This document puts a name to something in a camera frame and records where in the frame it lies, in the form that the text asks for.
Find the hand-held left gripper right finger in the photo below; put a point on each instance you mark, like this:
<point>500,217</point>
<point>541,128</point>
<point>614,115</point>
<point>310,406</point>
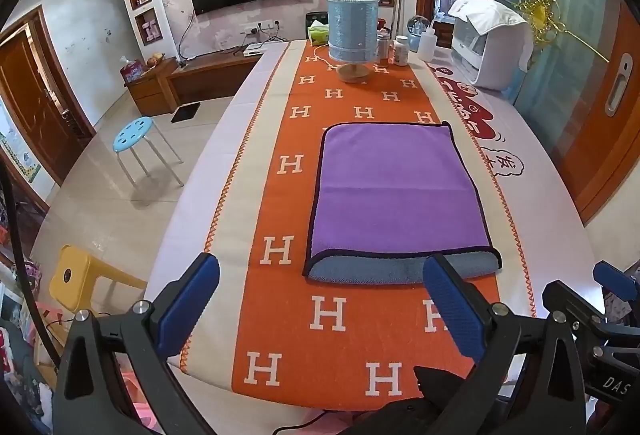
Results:
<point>452,310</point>

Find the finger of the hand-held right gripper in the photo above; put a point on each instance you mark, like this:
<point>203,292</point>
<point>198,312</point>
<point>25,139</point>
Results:
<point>570,297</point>
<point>607,272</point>

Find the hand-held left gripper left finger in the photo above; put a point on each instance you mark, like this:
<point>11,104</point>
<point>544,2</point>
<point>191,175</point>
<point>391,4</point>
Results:
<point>192,300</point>

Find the purple towel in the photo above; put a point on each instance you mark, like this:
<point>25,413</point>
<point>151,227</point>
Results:
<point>395,187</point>

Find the yellow plastic stool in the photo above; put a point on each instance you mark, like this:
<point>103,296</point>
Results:
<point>75,272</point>

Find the orange patterned table runner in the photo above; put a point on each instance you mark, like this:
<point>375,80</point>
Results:
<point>280,195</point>

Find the wooden sliding door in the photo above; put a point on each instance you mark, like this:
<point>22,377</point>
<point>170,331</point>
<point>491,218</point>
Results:
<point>605,135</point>

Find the white printed tablecloth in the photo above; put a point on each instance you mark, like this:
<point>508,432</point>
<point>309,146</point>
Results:
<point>225,130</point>

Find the blue plastic stool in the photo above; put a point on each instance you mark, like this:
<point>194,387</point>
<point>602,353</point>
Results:
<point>132,132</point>

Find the black floor mat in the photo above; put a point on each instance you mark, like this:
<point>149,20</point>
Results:
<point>185,112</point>

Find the wooden side cabinet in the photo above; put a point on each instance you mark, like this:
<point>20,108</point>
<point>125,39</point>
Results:
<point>147,90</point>

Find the wooden tv cabinet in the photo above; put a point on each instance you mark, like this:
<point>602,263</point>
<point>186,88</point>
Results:
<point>210,75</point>

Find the pink tissue pack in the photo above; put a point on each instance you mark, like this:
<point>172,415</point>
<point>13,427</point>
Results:
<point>131,71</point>

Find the white countertop appliance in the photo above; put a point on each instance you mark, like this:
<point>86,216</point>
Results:
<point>492,57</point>

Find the white set-top box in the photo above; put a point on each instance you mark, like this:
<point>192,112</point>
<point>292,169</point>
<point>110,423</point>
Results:
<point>253,50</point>

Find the white pill bottle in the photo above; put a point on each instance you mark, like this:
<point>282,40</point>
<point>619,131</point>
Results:
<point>400,51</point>

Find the white squeeze bottle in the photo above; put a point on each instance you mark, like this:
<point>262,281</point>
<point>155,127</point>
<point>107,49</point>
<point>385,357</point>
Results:
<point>426,42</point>

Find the gold hanging ornament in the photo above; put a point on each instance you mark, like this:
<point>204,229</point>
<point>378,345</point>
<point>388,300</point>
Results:
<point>537,7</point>

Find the glass snow globe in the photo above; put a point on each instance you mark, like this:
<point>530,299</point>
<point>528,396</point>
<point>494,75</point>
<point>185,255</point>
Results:
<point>419,29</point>

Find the white cloth cover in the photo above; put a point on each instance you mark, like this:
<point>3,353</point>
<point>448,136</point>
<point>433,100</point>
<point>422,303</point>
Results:
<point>487,15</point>

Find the green tissue box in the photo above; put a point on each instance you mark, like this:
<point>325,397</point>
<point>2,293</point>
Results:
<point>318,35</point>

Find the blue table lamp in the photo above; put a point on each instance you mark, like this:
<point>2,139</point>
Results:
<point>352,27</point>

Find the black chair back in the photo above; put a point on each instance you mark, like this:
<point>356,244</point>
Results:
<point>316,16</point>

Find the colourful wall poster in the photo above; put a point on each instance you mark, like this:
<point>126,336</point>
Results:
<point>20,152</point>

